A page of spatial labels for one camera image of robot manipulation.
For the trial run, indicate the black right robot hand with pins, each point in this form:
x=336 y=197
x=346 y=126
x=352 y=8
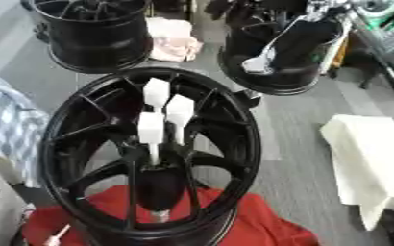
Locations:
x=304 y=41

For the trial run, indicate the black wheel rim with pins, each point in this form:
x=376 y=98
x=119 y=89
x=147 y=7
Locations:
x=245 y=41
x=99 y=48

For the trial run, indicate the black spoked wheel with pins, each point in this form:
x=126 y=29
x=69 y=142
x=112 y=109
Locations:
x=237 y=134

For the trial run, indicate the white pin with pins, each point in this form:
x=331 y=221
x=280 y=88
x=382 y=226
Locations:
x=156 y=92
x=150 y=128
x=180 y=110

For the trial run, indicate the pale pink cloth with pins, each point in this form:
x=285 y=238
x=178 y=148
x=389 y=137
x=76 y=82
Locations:
x=172 y=40

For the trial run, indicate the white folded cloth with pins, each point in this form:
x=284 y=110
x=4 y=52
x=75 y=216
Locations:
x=368 y=157

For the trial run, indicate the person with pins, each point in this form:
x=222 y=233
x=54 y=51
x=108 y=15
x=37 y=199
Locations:
x=9 y=128

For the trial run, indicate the pale pink stick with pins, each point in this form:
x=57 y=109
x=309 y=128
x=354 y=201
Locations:
x=58 y=236

